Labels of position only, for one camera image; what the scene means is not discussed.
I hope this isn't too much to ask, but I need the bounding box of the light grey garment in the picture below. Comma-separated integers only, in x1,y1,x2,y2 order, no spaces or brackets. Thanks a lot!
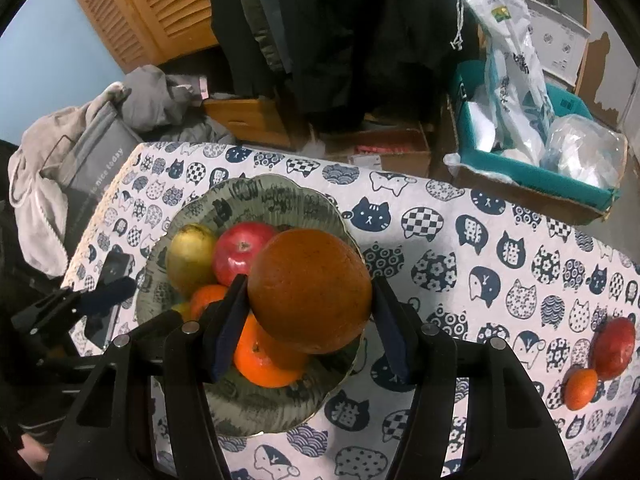
7,87,132,278

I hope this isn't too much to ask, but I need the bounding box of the black smartphone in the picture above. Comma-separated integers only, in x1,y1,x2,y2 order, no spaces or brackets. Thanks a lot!
85,251,137,353

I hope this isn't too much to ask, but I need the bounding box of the large orange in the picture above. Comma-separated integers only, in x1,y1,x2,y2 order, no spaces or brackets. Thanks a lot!
247,228,373,356

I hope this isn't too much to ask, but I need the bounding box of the teal cardboard box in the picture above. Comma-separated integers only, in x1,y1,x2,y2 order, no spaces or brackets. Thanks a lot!
444,60,628,226

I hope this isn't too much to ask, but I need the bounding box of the dark hanging clothing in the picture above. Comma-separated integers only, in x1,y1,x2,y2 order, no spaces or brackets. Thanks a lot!
205,0,481,126

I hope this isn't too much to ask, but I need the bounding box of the cat print tablecloth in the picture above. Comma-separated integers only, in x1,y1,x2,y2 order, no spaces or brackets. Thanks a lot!
60,142,640,480

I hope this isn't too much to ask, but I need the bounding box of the wooden louvered door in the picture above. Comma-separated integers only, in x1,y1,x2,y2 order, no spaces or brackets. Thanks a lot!
60,0,221,73

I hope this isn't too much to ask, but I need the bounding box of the brown cardboard box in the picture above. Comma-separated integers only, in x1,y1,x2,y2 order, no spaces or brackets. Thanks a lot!
310,120,436,178

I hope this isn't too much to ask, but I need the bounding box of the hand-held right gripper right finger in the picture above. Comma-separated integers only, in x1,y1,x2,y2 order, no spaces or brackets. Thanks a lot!
372,276,573,480

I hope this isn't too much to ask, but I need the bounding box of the small tangerine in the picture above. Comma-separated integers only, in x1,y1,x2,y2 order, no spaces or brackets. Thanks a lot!
189,284,231,322
564,368,599,411
232,311,308,389

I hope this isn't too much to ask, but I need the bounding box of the dark grey garment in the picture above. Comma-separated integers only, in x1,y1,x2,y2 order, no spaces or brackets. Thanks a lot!
120,65,236,146

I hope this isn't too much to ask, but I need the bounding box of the grey tote bag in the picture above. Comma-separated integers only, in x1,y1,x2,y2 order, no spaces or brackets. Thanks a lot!
40,102,146,241

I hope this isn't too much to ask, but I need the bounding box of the red apple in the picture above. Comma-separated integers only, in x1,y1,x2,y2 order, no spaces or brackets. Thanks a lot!
212,221,278,288
590,316,637,381

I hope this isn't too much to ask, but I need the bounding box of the scalloped glass fruit plate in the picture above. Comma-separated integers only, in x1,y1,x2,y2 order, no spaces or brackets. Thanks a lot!
135,174,368,436

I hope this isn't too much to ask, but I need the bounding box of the white teal plastic bag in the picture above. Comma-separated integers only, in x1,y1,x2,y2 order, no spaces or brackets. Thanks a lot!
430,0,556,166

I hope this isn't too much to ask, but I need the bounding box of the clear plastic bag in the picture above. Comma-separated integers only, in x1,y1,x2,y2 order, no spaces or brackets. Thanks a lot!
540,114,628,188

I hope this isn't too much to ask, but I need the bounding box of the yellow-green pear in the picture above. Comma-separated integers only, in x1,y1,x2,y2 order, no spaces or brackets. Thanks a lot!
166,223,219,301

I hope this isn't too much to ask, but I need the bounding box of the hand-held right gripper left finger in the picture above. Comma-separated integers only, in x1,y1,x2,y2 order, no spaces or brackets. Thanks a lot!
44,274,251,480

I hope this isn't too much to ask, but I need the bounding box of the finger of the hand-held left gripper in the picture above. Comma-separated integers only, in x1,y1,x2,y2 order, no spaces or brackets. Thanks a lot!
10,276,138,337

